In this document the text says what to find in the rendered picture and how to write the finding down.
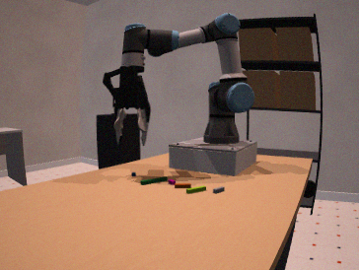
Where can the orange rod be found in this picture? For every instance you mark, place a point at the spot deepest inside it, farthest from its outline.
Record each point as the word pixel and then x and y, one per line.
pixel 182 185

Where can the lime green rod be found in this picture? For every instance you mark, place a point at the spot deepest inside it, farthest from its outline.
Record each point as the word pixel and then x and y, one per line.
pixel 196 189

